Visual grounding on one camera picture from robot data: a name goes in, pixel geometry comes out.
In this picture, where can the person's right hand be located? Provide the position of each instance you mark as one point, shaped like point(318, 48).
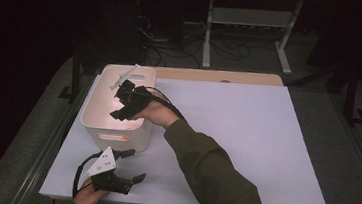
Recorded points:
point(158, 113)

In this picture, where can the person's left hand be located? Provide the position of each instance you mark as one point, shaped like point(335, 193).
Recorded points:
point(87, 197)

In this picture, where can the white metal desk frame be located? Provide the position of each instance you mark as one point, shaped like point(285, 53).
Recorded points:
point(250, 20)

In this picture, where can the black metal stand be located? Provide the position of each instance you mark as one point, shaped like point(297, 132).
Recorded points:
point(351, 98)
point(75, 71)

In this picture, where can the white plastic storage bin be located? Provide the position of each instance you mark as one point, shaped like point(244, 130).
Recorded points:
point(101, 107)

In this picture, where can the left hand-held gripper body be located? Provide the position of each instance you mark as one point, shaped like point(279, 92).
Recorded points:
point(105, 171)

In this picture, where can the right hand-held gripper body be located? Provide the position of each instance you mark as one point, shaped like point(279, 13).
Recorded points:
point(135, 97)

